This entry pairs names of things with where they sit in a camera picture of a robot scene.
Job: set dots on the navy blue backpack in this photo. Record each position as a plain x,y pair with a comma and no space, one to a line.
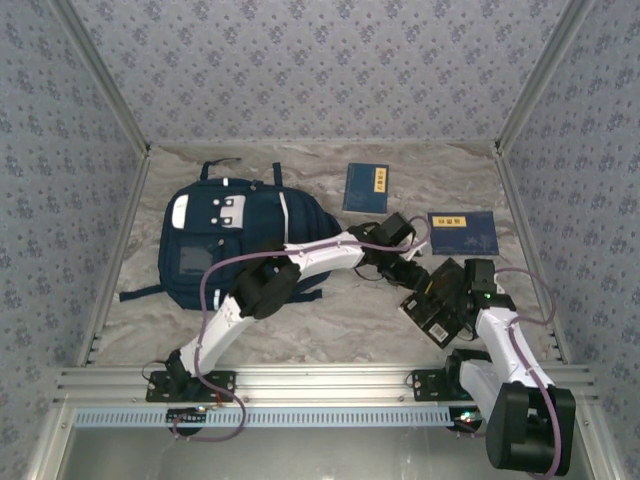
260,225

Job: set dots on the aluminium mounting rail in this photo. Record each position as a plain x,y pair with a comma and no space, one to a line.
325,382

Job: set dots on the aluminium wall edge rail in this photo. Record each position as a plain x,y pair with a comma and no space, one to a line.
400,143

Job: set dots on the blue book wide yellow label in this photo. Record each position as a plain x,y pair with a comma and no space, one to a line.
465,235

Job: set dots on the aluminium frame leg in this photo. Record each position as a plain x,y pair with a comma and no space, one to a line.
47,450
597,450

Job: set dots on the small black control board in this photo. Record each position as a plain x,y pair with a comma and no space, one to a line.
467,417
187,416

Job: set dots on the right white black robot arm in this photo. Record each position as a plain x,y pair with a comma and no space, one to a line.
505,345

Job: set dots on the aluminium side rail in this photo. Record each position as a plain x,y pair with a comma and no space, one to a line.
525,235
125,235

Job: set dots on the grey metal panel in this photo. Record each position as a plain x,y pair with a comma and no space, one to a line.
325,455

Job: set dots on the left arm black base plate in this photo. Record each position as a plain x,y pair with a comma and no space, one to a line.
222,382

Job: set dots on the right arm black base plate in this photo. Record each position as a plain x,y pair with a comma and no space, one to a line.
425,387

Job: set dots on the black barcode package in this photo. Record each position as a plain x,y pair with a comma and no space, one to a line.
440,327

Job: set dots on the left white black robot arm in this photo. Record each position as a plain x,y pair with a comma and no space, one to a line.
325,250

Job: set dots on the aluminium frame post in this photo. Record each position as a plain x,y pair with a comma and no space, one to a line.
545,75
100,75

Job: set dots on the blue book narrow yellow label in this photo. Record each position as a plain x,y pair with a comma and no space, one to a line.
360,192

